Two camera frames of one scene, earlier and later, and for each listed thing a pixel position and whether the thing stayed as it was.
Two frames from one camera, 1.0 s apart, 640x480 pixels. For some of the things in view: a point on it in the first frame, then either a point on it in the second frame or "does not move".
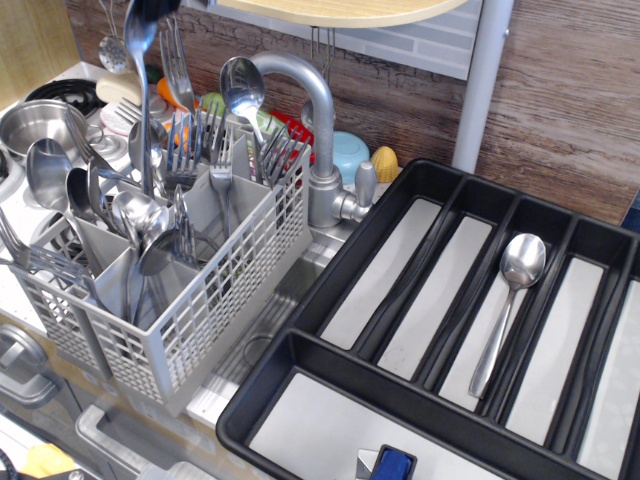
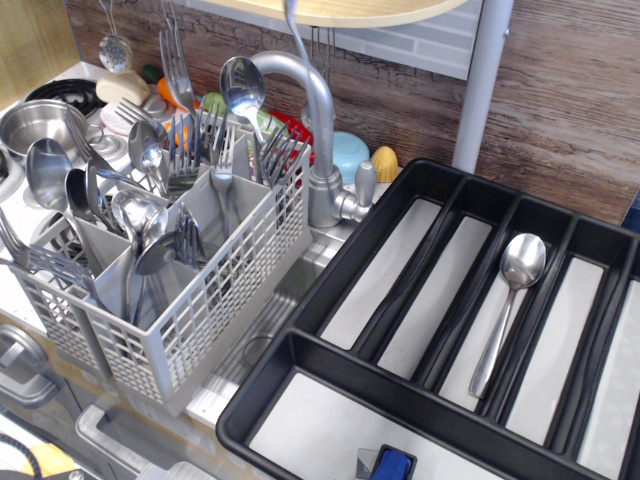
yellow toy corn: (385, 161) does not move
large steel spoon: (143, 20) to (291, 12)
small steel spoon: (158, 143) does not move
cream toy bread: (119, 85) does not move
